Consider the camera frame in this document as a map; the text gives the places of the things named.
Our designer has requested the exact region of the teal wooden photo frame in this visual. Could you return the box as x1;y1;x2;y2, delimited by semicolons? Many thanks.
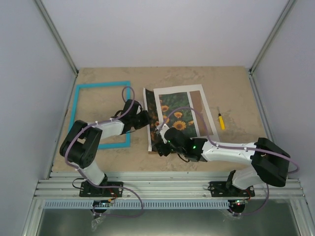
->
68;81;131;149

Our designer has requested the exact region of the sunflower photo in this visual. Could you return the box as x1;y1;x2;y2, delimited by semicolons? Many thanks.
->
143;88;198;152

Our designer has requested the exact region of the white passe-partout mat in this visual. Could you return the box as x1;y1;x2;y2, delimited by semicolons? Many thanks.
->
153;85;220;141

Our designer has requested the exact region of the yellow handled screwdriver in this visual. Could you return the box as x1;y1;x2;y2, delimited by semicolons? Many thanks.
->
217;107;225;130

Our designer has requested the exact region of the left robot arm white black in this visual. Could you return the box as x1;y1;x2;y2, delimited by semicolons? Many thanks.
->
60;99;150;196

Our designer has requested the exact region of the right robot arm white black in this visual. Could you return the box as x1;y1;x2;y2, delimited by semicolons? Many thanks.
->
154;125;290;196

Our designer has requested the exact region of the clear plastic bag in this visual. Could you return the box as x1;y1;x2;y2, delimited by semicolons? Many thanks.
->
91;214;106;232

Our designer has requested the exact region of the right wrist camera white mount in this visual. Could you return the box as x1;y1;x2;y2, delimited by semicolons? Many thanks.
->
155;124;169;144

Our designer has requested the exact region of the grey slotted cable duct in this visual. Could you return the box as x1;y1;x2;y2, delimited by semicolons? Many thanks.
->
43;200;229;209

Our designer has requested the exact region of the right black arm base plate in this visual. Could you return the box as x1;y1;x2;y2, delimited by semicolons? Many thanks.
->
208;181;255;198

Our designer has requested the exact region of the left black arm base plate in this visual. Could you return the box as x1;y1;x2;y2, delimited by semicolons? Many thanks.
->
79;181;124;198

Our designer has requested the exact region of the aluminium rail base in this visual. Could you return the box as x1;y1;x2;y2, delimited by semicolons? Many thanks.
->
33;171;306;201

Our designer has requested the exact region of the left aluminium corner post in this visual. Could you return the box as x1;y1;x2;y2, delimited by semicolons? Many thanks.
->
33;0;79;76

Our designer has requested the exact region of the aluminium corner post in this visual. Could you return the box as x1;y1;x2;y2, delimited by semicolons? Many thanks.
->
33;0;79;76
248;0;297;74

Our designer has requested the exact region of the right aluminium corner post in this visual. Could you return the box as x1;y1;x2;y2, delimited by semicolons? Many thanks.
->
248;0;297;74

